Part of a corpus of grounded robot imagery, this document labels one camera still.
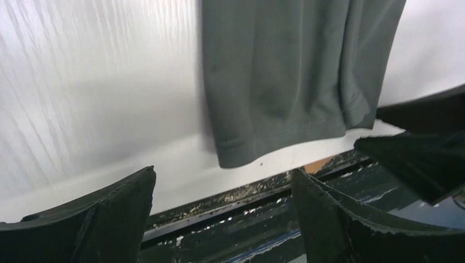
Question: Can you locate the brown tape piece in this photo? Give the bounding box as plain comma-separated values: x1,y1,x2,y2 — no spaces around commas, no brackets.
304,156,334,174

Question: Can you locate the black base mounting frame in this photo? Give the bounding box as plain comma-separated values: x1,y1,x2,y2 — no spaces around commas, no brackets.
138,150,417,262

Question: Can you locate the dark grey t-shirt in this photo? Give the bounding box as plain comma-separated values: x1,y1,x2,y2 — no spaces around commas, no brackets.
201,1,405,169

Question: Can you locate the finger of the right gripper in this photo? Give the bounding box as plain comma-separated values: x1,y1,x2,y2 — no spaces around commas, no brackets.
354,131,464,204
376,85,464,134

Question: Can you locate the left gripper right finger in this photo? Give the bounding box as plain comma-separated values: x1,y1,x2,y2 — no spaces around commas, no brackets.
291,170,464,262

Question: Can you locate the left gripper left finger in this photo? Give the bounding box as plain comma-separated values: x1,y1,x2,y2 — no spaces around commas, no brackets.
1,166,156,262

